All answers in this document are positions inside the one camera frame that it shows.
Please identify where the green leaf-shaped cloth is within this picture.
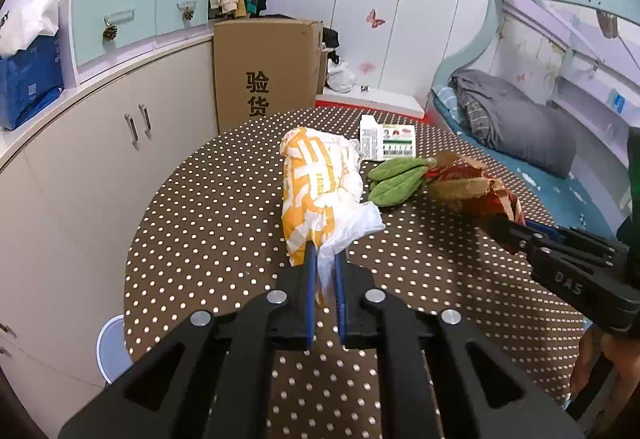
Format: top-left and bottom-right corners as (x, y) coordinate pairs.
(366, 156), (437, 209)

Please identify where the grey white cabinet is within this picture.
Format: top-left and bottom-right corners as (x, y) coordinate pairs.
(0, 32), (221, 420)

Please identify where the small white plastic bag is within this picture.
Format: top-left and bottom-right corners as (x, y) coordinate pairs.
(326, 62), (357, 94)

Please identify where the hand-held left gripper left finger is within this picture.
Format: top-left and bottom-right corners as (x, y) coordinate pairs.
(59, 243), (317, 439)

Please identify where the blue bag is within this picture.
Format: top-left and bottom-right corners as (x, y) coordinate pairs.
(0, 32), (65, 132)

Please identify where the black bag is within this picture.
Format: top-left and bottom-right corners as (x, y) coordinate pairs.
(321, 26), (341, 65)

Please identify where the teal drawer unit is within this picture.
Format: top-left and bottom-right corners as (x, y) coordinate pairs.
(59, 0), (211, 87)

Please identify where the brown dotted tablecloth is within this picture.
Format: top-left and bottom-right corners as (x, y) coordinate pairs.
(124, 106), (601, 439)

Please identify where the cardboard box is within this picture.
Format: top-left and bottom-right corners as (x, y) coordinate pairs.
(212, 18), (325, 135)

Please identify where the light blue trash bin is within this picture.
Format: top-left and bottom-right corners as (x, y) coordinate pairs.
(96, 314), (134, 386)

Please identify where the white red step platform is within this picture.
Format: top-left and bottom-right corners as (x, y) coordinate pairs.
(315, 86), (426, 116)

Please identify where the person's right hand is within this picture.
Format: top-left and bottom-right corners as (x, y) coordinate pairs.
(570, 326), (640, 402)

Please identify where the yellow white plastic bag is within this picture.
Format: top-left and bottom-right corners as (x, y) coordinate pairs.
(279, 126), (386, 307)

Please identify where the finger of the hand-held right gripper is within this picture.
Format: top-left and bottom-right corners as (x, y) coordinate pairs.
(482, 216), (563, 265)

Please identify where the grey plaid cloth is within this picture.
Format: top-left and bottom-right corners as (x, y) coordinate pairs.
(457, 89), (498, 145)

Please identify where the white green printed box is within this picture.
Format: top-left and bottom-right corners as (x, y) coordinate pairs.
(360, 115), (417, 161)

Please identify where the grey blanket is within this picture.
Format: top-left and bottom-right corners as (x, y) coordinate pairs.
(450, 69), (578, 179)

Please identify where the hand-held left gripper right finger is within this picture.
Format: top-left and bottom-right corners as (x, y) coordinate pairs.
(334, 253), (586, 439)

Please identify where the blue bed sheet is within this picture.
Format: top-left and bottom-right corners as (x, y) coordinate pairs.
(431, 86), (631, 240)

